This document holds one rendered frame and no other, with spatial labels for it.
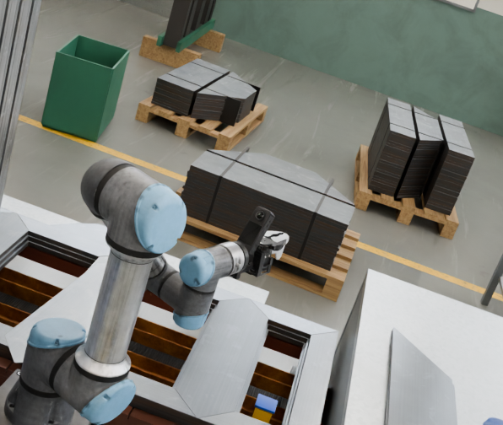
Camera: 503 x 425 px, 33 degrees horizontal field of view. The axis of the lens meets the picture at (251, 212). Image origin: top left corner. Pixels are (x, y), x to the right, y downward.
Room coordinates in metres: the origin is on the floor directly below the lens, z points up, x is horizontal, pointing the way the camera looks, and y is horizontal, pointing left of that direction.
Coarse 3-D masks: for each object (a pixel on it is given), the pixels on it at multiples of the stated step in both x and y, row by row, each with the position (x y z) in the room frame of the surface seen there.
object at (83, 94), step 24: (72, 48) 6.17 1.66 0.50; (96, 48) 6.32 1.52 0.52; (120, 48) 6.34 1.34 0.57; (72, 72) 5.72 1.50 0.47; (96, 72) 5.74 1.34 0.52; (120, 72) 6.10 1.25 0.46; (48, 96) 5.72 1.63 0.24; (72, 96) 5.73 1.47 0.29; (96, 96) 5.74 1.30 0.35; (48, 120) 5.72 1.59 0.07; (72, 120) 5.73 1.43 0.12; (96, 120) 5.74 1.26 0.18
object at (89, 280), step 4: (80, 276) 2.44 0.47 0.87; (84, 276) 2.45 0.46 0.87; (88, 276) 2.46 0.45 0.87; (92, 276) 2.46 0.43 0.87; (76, 280) 2.41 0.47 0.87; (80, 280) 2.42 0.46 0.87; (84, 280) 2.42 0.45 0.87; (88, 280) 2.43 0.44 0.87; (92, 280) 2.44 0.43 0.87; (96, 280) 2.45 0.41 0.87; (100, 280) 2.46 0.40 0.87; (84, 284) 2.40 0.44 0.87; (88, 284) 2.41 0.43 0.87; (92, 284) 2.41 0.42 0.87; (96, 284) 2.42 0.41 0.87; (100, 284) 2.43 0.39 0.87; (92, 288) 2.39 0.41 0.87; (96, 288) 2.40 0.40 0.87
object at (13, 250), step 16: (32, 240) 2.62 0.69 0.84; (48, 240) 2.62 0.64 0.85; (0, 256) 2.41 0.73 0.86; (64, 256) 2.60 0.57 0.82; (80, 256) 2.60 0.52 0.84; (96, 256) 2.61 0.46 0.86; (208, 320) 2.46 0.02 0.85; (272, 320) 2.56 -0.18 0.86; (288, 336) 2.55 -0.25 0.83; (304, 336) 2.55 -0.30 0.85; (0, 352) 1.96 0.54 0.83; (192, 352) 2.24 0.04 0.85; (304, 352) 2.45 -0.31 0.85; (176, 384) 2.06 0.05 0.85; (144, 400) 1.93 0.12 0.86; (240, 400) 2.09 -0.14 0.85; (288, 400) 2.21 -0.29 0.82; (160, 416) 1.93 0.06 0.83; (176, 416) 1.92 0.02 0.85; (288, 416) 2.09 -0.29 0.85
